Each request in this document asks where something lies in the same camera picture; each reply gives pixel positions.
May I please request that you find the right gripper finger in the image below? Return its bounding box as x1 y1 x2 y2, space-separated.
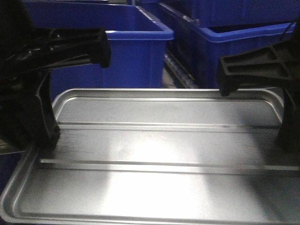
277 89 300 152

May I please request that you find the small silver tray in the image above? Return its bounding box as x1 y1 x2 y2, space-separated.
0 89 300 225

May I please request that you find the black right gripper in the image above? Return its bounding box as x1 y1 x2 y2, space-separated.
217 20 300 96

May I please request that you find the blue box right rear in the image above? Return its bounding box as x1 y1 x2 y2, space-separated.
140 0 300 89

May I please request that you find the blue target box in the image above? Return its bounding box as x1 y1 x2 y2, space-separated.
25 0 173 98

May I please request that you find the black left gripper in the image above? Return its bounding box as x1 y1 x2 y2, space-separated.
0 0 111 150

